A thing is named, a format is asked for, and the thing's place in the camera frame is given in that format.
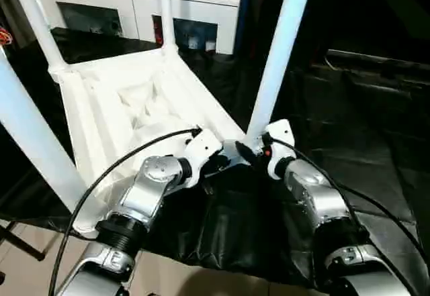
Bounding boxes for white plastic table leg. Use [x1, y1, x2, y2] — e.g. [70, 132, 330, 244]
[155, 0, 179, 54]
[244, 0, 316, 150]
[5, 0, 65, 72]
[0, 52, 102, 240]

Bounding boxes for white plastic table top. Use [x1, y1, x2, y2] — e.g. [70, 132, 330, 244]
[48, 45, 252, 240]

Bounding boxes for black work mat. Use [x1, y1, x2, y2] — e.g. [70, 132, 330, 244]
[0, 26, 430, 291]

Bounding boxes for black flat monitor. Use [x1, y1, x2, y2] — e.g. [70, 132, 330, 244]
[325, 48, 430, 76]

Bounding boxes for black speaker cabinet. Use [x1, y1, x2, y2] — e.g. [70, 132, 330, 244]
[234, 0, 329, 62]

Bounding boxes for grey curtain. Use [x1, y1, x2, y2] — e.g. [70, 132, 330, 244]
[0, 0, 38, 48]

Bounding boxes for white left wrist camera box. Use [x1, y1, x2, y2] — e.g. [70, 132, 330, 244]
[180, 127, 224, 189]

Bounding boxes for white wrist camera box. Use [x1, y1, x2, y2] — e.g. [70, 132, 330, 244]
[261, 118, 299, 181]
[180, 127, 224, 189]

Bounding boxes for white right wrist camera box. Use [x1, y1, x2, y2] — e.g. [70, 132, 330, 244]
[261, 118, 299, 181]

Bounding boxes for black metal folding frame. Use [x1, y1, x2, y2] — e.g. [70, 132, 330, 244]
[0, 221, 47, 262]

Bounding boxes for red wire bundle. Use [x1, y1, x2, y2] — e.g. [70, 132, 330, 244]
[0, 26, 13, 46]

